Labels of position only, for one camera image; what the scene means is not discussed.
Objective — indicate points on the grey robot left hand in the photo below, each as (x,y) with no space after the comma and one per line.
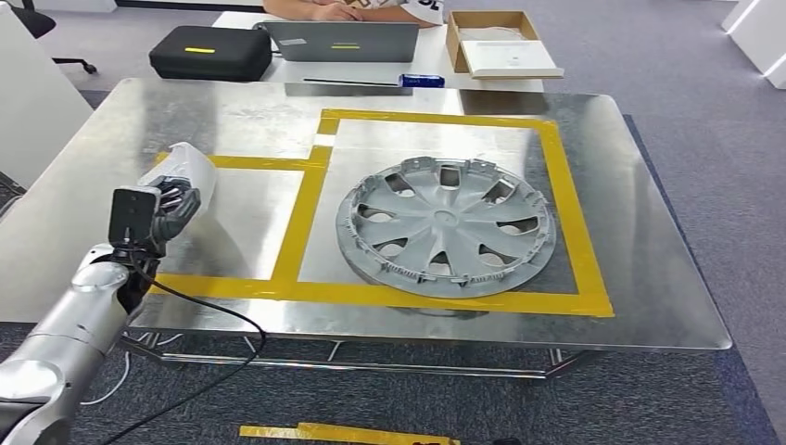
(178,212)

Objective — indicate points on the flat white box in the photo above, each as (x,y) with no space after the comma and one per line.
(509,58)

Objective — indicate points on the open cardboard box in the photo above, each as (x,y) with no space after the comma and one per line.
(454,43)

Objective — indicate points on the white display block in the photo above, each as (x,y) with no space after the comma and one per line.
(740,12)
(767,37)

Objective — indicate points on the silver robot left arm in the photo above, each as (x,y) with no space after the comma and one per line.
(80,319)

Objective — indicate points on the stainless steel workbench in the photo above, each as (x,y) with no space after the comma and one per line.
(645,245)

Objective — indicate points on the small blue box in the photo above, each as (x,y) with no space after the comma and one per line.
(424,80)

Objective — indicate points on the black pen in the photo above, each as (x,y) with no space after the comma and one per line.
(350,81)

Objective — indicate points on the white plastic shell part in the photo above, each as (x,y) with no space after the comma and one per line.
(190,166)

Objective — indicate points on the silver wheel hubcap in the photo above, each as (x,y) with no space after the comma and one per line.
(445,221)

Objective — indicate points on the black zip case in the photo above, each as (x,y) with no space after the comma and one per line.
(209,58)

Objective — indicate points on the white top steel table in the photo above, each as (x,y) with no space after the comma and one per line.
(37,104)

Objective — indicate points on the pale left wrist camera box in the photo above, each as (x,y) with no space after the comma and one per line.
(132,215)

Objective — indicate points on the worn yellow floor tape square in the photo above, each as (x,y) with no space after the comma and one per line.
(344,433)

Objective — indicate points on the person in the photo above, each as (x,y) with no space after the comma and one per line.
(319,9)

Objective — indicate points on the black office chair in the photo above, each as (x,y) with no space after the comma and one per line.
(34,21)

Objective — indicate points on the grey laptop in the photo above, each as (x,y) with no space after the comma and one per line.
(344,43)

